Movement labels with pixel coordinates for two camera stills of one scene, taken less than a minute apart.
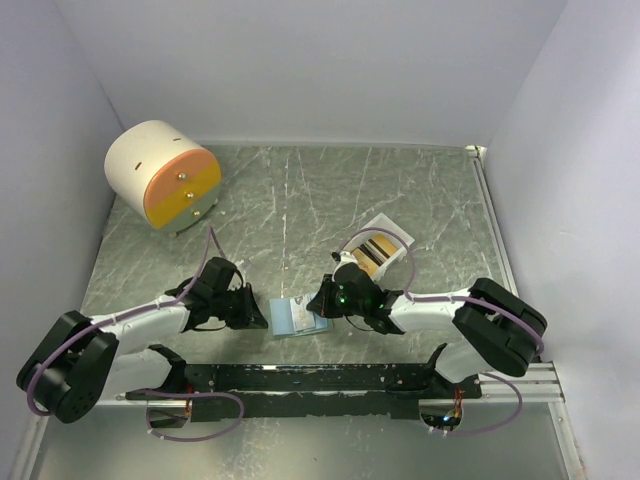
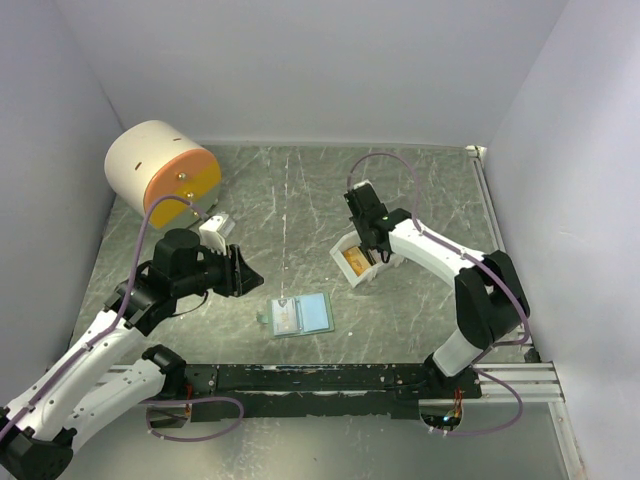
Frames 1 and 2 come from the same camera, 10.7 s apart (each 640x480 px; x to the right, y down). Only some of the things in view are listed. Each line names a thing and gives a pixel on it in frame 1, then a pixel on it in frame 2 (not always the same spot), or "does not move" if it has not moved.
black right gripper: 321,304 → 357,226
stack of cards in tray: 373,252 does not move
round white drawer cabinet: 160,175 does not move
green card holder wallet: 290,317 does not move
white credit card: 302,318 → 285,316
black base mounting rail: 316,390 does not move
